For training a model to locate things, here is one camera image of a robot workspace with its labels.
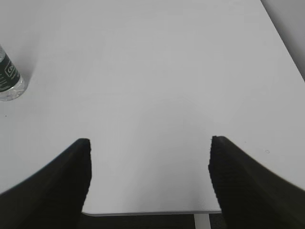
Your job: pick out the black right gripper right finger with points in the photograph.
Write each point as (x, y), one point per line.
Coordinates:
(250, 195)

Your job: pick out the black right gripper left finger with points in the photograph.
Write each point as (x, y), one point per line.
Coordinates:
(53, 197)

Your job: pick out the clear plastic water bottle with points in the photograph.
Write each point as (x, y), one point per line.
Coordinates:
(12, 84)

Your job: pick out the white table leg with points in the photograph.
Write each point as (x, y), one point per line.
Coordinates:
(202, 221)

